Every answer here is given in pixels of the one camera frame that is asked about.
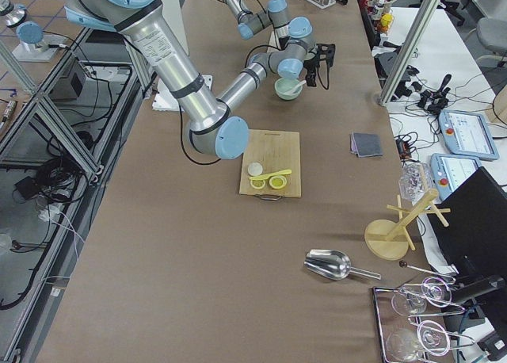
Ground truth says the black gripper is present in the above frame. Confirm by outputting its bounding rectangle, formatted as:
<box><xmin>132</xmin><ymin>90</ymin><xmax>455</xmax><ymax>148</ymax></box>
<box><xmin>303</xmin><ymin>43</ymin><xmax>336</xmax><ymax>86</ymax></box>

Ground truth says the white ceramic spoon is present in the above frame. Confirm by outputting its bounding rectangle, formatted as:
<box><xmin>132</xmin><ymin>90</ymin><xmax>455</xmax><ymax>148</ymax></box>
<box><xmin>284</xmin><ymin>80</ymin><xmax>306</xmax><ymax>95</ymax></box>

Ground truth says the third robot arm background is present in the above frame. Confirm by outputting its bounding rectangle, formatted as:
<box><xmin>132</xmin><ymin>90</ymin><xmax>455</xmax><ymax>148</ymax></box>
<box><xmin>1</xmin><ymin>0</ymin><xmax>55</xmax><ymax>63</ymax></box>

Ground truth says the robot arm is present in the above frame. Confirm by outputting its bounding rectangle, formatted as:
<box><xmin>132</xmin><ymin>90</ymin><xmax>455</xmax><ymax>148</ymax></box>
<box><xmin>65</xmin><ymin>0</ymin><xmax>322</xmax><ymax>159</ymax></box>
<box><xmin>216</xmin><ymin>0</ymin><xmax>291</xmax><ymax>50</ymax></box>

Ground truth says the mint green bowl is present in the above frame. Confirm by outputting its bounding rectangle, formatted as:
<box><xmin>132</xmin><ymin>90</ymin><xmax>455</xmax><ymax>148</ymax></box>
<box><xmin>274</xmin><ymin>78</ymin><xmax>303</xmax><ymax>101</ymax></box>

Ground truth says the clear plastic ice bag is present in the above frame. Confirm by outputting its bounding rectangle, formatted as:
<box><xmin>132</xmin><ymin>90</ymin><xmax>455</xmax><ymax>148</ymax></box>
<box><xmin>398</xmin><ymin>162</ymin><xmax>430</xmax><ymax>202</ymax></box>

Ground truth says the metal ice scoop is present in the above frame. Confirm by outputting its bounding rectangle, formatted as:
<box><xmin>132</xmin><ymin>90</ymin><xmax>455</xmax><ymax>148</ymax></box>
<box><xmin>303</xmin><ymin>249</ymin><xmax>382</xmax><ymax>281</ymax></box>

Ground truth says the bamboo cutting board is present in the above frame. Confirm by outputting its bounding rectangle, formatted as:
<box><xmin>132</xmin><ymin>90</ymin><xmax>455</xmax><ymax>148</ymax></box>
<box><xmin>239</xmin><ymin>129</ymin><xmax>302</xmax><ymax>198</ymax></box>

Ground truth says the grey folded cloth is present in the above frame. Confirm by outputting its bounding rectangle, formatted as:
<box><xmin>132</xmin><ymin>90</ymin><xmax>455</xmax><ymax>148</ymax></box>
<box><xmin>350</xmin><ymin>132</ymin><xmax>383</xmax><ymax>158</ymax></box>

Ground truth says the yellow plastic knife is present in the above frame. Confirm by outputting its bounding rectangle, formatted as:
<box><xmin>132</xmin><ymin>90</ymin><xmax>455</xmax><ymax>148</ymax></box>
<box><xmin>249</xmin><ymin>169</ymin><xmax>292</xmax><ymax>181</ymax></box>

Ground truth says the bottle rack with bottles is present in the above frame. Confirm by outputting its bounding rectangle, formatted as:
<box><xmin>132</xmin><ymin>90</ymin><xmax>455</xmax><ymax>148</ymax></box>
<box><xmin>366</xmin><ymin>0</ymin><xmax>397</xmax><ymax>35</ymax></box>

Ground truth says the upper lemon slice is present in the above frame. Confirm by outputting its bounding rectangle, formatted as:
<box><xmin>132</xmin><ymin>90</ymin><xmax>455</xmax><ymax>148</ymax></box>
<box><xmin>269</xmin><ymin>175</ymin><xmax>288</xmax><ymax>190</ymax></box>

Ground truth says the upper blue teach pendant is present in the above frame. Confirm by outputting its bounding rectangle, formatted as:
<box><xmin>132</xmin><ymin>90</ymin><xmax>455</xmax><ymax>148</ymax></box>
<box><xmin>438</xmin><ymin>109</ymin><xmax>500</xmax><ymax>161</ymax></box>

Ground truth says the blue teach pendant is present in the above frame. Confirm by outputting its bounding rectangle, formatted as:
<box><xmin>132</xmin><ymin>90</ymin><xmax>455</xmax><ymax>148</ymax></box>
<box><xmin>430</xmin><ymin>153</ymin><xmax>482</xmax><ymax>201</ymax></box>
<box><xmin>438</xmin><ymin>109</ymin><xmax>500</xmax><ymax>161</ymax></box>

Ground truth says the lower blue teach pendant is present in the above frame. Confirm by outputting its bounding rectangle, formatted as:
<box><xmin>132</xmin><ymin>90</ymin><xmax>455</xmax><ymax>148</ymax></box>
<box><xmin>430</xmin><ymin>153</ymin><xmax>482</xmax><ymax>201</ymax></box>

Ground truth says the wooden mug tree stand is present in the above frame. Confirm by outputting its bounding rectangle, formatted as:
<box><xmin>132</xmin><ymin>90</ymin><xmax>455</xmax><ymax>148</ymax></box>
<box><xmin>364</xmin><ymin>189</ymin><xmax>451</xmax><ymax>261</ymax></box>

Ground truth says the office chair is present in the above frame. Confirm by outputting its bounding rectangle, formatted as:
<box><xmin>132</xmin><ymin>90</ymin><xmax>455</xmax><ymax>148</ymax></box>
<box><xmin>475</xmin><ymin>17</ymin><xmax>507</xmax><ymax>67</ymax></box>

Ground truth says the black monitor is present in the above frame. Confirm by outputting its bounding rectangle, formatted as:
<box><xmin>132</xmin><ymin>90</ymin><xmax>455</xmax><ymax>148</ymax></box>
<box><xmin>428</xmin><ymin>167</ymin><xmax>506</xmax><ymax>281</ymax></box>

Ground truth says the upper wine glass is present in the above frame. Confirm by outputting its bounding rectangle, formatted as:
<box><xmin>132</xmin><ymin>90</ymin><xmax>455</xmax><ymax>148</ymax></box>
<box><xmin>391</xmin><ymin>276</ymin><xmax>452</xmax><ymax>316</ymax></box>

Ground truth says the wine glass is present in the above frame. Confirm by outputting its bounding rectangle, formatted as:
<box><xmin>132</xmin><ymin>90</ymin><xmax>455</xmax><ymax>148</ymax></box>
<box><xmin>384</xmin><ymin>320</ymin><xmax>451</xmax><ymax>362</ymax></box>
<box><xmin>391</xmin><ymin>276</ymin><xmax>452</xmax><ymax>316</ymax></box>

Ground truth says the lower wine glass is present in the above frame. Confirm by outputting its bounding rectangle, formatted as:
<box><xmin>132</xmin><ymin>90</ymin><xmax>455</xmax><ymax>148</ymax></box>
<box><xmin>384</xmin><ymin>320</ymin><xmax>451</xmax><ymax>362</ymax></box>

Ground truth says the aluminium frame post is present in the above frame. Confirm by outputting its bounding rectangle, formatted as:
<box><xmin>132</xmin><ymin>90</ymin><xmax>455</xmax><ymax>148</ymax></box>
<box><xmin>378</xmin><ymin>0</ymin><xmax>440</xmax><ymax>107</ymax></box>

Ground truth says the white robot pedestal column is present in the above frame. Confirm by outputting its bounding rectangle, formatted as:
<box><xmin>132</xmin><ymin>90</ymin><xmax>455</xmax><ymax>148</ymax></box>
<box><xmin>153</xmin><ymin>0</ymin><xmax>189</xmax><ymax>112</ymax></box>

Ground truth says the wire glass rack tray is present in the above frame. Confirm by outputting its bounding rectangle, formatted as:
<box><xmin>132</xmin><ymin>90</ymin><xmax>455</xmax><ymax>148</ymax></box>
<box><xmin>372</xmin><ymin>275</ymin><xmax>475</xmax><ymax>362</ymax></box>

